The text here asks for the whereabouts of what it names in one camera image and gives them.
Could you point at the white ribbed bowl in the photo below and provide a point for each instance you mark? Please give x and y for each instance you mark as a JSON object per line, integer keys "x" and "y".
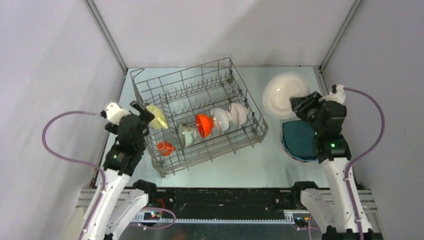
{"x": 221, "y": 119}

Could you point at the blue dotted plate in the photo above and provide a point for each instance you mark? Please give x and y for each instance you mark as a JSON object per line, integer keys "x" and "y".
{"x": 299, "y": 147}

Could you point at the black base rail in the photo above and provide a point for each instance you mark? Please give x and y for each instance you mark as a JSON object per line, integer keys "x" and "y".
{"x": 228, "y": 204}

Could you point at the white plate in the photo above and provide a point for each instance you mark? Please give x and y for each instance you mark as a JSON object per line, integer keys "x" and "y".
{"x": 279, "y": 90}

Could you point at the yellow mug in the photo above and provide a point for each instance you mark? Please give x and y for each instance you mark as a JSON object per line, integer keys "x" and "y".
{"x": 159, "y": 121}

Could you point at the dark teal plate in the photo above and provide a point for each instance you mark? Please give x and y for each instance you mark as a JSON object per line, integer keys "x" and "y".
{"x": 297, "y": 127}

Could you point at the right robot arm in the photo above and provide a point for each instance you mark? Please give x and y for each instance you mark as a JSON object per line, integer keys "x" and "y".
{"x": 346, "y": 218}

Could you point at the grey wire dish rack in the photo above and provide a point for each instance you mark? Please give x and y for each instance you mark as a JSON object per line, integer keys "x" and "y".
{"x": 205, "y": 111}

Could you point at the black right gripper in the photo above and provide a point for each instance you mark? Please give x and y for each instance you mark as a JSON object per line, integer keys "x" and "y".
{"x": 302, "y": 103}

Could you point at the pale green cup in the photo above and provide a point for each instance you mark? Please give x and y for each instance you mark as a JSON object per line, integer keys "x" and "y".
{"x": 186, "y": 134}

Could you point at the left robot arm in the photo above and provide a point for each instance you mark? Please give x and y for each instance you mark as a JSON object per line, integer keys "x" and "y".
{"x": 103, "y": 221}

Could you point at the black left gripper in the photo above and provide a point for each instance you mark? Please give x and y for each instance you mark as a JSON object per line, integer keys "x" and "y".
{"x": 145, "y": 117}

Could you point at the orange bowl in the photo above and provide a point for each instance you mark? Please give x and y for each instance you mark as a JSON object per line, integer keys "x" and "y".
{"x": 204, "y": 124}

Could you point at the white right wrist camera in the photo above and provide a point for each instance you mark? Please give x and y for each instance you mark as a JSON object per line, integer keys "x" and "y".
{"x": 337, "y": 94}

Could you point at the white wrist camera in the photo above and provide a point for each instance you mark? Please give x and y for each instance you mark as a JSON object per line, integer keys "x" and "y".
{"x": 114, "y": 113}
{"x": 337, "y": 94}

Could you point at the small orange cup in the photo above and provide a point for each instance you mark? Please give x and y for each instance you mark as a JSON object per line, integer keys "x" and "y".
{"x": 165, "y": 148}

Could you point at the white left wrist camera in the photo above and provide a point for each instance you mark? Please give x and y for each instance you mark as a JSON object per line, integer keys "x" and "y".
{"x": 114, "y": 113}

